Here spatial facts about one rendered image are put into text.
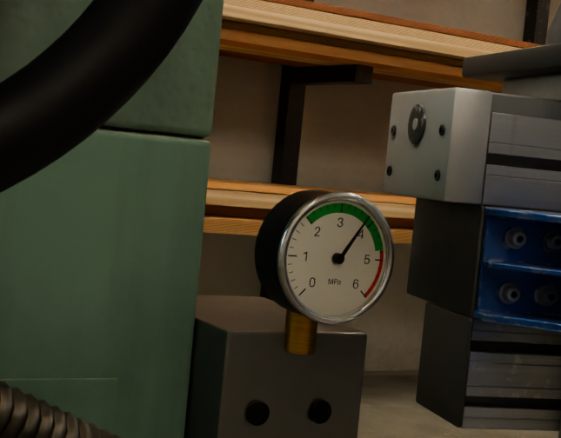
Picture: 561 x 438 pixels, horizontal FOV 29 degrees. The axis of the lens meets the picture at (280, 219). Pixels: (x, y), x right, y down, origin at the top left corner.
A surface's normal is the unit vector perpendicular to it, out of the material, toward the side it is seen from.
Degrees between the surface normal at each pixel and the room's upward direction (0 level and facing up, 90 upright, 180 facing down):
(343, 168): 90
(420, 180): 90
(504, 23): 90
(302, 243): 90
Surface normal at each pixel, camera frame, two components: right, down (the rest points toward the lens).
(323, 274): 0.46, 0.09
